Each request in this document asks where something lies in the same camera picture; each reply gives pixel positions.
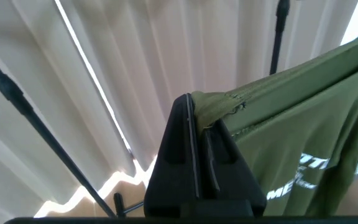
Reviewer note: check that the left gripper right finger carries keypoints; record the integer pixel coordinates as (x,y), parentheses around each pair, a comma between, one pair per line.
(232,186)

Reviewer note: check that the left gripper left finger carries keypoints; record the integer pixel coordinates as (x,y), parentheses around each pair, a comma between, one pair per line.
(172,171)

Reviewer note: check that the green long-sleeved shirt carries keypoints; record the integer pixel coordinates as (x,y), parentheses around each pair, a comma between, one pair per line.
(291,124)

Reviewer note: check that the black clothes rack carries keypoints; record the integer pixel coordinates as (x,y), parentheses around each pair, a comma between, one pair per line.
(11,90)

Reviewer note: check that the beige curtain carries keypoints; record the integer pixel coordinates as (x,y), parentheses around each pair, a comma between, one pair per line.
(135,46)

